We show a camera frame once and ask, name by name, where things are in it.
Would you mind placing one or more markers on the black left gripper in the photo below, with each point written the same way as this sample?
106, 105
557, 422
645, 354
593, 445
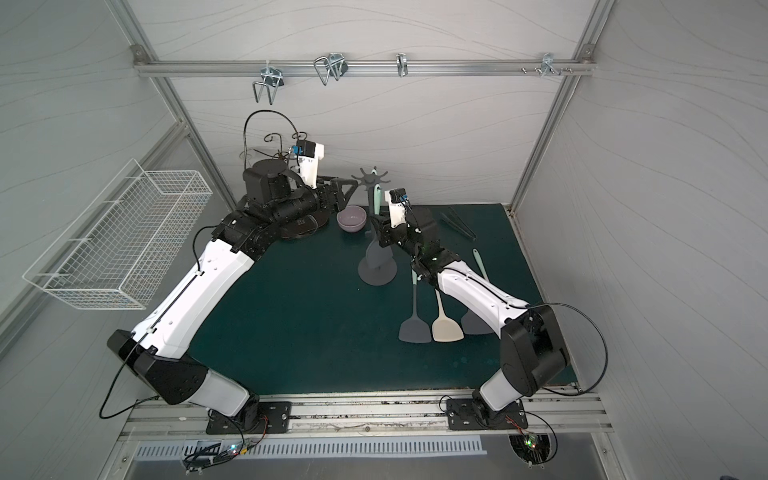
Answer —
327, 195

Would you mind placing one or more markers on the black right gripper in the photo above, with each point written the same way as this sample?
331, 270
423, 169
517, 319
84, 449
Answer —
387, 231

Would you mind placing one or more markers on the grey utensil mint handle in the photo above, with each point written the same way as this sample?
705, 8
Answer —
377, 199

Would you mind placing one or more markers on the beige spoon mint handle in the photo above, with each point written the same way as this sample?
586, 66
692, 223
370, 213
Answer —
479, 261

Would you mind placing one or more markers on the grey spatula mint handle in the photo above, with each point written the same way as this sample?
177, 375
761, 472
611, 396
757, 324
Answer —
414, 330

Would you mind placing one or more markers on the beige spatula grey handle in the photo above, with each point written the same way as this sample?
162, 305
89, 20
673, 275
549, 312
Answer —
444, 328

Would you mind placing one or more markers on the grey slotted turner mint handle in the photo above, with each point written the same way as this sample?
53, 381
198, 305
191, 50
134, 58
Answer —
472, 324

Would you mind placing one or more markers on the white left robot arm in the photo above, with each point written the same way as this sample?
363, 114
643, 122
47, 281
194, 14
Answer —
156, 349

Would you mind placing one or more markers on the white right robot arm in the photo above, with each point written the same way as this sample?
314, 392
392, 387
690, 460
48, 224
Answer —
532, 346

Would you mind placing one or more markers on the grey utensil rack stand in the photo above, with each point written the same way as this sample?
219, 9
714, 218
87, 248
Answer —
378, 267

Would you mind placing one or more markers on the lilac ceramic bowl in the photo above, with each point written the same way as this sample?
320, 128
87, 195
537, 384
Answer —
352, 219

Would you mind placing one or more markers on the copper spiral mug tree stand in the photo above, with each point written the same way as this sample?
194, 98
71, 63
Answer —
276, 195

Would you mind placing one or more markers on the black tongs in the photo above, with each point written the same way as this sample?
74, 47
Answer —
453, 220

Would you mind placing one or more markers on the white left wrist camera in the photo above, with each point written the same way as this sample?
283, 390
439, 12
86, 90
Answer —
308, 155

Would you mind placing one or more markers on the aluminium rail with hooks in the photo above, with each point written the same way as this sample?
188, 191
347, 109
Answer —
269, 76

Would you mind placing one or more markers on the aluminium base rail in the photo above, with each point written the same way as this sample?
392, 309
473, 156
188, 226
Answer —
369, 414

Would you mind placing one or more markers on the white wire basket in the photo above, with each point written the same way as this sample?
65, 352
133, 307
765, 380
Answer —
115, 254

